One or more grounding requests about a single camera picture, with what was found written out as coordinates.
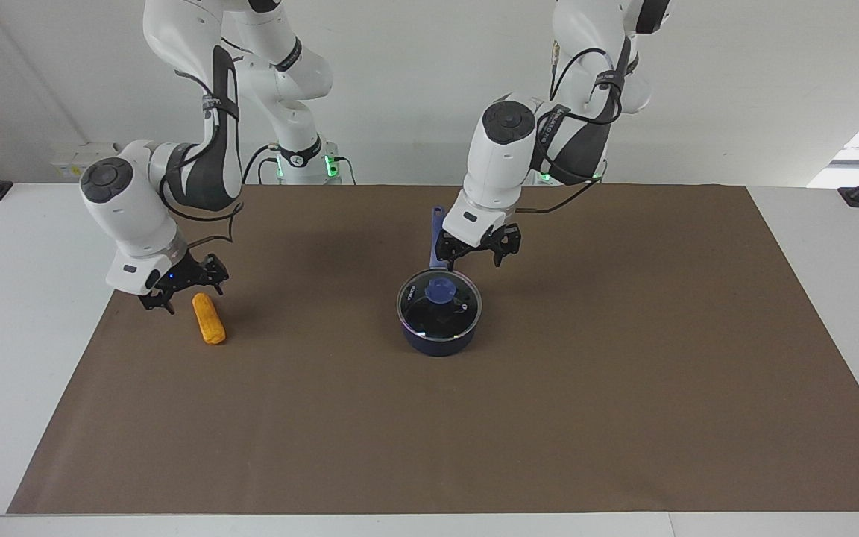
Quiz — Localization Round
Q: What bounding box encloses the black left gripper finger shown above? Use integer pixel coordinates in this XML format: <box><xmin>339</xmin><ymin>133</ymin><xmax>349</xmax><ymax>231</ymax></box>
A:
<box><xmin>493</xmin><ymin>224</ymin><xmax>522</xmax><ymax>268</ymax></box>
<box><xmin>435</xmin><ymin>233</ymin><xmax>468</xmax><ymax>268</ymax></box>

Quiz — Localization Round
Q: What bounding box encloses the orange corn cob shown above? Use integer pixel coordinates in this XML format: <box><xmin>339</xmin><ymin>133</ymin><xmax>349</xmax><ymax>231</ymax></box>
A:
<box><xmin>192</xmin><ymin>292</ymin><xmax>227</xmax><ymax>345</ymax></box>

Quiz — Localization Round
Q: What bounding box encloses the glass lid blue knob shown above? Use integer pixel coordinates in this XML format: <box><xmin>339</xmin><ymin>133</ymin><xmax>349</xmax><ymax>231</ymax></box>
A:
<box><xmin>397</xmin><ymin>270</ymin><xmax>483</xmax><ymax>342</ymax></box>

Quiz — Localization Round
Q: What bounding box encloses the brown table mat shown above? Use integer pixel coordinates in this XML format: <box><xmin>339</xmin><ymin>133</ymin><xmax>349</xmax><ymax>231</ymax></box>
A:
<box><xmin>6</xmin><ymin>184</ymin><xmax>859</xmax><ymax>515</ymax></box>

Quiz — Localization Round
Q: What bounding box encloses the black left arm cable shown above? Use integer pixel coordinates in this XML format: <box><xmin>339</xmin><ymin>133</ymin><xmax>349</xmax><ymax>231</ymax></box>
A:
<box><xmin>515</xmin><ymin>41</ymin><xmax>633</xmax><ymax>216</ymax></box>

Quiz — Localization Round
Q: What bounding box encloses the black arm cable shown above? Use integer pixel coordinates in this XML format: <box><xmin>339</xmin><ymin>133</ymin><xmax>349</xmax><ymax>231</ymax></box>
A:
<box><xmin>160</xmin><ymin>67</ymin><xmax>245</xmax><ymax>251</ymax></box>
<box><xmin>515</xmin><ymin>41</ymin><xmax>633</xmax><ymax>216</ymax></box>

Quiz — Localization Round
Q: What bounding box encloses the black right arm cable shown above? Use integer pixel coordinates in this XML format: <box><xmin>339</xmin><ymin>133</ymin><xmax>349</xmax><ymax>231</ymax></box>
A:
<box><xmin>160</xmin><ymin>67</ymin><xmax>245</xmax><ymax>251</ymax></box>

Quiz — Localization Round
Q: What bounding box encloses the blue saucepan with handle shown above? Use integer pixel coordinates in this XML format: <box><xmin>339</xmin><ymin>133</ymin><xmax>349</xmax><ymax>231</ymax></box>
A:
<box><xmin>397</xmin><ymin>206</ymin><xmax>483</xmax><ymax>357</ymax></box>

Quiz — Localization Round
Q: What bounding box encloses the white wall socket strip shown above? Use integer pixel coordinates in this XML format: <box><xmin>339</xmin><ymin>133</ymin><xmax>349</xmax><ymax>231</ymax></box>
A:
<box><xmin>51</xmin><ymin>142</ymin><xmax>121</xmax><ymax>180</ymax></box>

